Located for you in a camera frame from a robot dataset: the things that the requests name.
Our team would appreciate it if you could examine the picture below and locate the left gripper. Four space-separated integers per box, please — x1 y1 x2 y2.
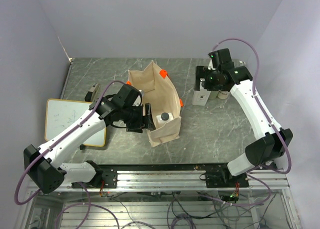
121 103 157 133

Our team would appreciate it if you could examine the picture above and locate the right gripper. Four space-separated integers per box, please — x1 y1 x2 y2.
194 65 226 92

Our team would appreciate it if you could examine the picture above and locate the white bottle grey cap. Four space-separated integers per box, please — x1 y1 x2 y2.
156 112 174 128
192 78 211 106

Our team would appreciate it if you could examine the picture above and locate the beige bottle wooden cap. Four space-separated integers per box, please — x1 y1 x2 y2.
217 91 230 100
208 91 219 100

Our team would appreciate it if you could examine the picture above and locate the beige canvas tote bag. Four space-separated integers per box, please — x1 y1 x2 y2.
127 61 182 147

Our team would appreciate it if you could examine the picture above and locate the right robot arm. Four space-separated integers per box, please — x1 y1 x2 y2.
192 48 293 187

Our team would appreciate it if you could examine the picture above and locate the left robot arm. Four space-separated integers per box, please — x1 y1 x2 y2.
23 84 155 194

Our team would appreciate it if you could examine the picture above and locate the whiteboard eraser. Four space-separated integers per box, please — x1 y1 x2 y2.
84 82 100 102

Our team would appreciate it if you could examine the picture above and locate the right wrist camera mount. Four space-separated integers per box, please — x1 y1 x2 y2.
208 55 217 70

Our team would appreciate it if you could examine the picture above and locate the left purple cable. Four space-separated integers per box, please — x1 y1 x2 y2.
13 80 126 205

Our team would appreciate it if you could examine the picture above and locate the aluminium mounting rail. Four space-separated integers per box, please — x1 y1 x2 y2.
27 169 287 190

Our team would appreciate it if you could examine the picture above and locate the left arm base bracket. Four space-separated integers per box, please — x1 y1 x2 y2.
82 170 118 189

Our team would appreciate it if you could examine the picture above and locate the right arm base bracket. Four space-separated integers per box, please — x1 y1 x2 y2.
199 170 249 189

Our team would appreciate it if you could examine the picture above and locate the small whiteboard yellow frame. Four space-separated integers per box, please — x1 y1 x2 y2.
44 99 107 147

